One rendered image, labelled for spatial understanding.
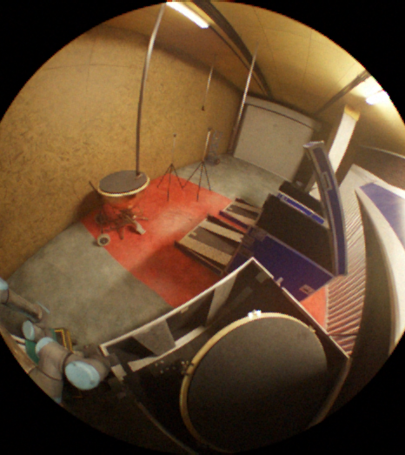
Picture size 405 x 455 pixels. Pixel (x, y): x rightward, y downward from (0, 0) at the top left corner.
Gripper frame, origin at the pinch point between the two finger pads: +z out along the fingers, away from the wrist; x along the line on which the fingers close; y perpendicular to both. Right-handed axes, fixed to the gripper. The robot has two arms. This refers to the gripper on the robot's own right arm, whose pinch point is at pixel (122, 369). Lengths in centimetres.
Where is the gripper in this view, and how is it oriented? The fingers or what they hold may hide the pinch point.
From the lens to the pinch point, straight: 97.3
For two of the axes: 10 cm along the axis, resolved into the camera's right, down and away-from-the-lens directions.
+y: -6.0, -6.2, 5.0
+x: -1.8, 7.2, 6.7
